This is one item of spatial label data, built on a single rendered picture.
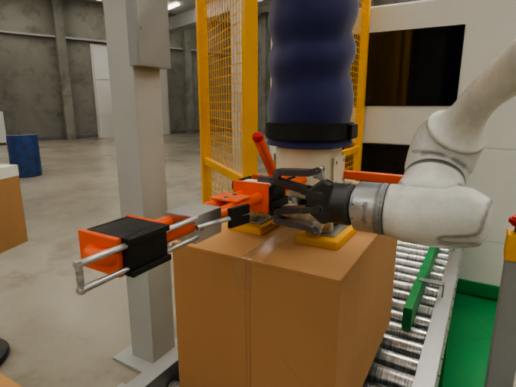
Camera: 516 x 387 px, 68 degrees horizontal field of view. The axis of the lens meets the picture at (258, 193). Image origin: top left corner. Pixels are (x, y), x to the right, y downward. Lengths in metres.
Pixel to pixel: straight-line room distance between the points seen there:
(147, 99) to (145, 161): 0.28
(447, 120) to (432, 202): 0.15
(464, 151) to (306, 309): 0.40
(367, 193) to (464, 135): 0.18
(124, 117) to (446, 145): 1.45
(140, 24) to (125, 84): 0.26
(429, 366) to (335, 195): 0.72
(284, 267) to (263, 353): 0.21
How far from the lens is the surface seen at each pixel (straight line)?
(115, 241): 0.49
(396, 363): 1.37
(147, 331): 2.14
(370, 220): 0.67
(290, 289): 0.78
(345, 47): 0.94
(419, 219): 0.64
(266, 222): 0.97
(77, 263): 0.46
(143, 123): 1.83
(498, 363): 1.29
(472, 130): 0.72
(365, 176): 1.01
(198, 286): 0.91
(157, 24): 1.87
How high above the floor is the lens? 1.31
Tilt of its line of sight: 13 degrees down
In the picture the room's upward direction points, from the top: straight up
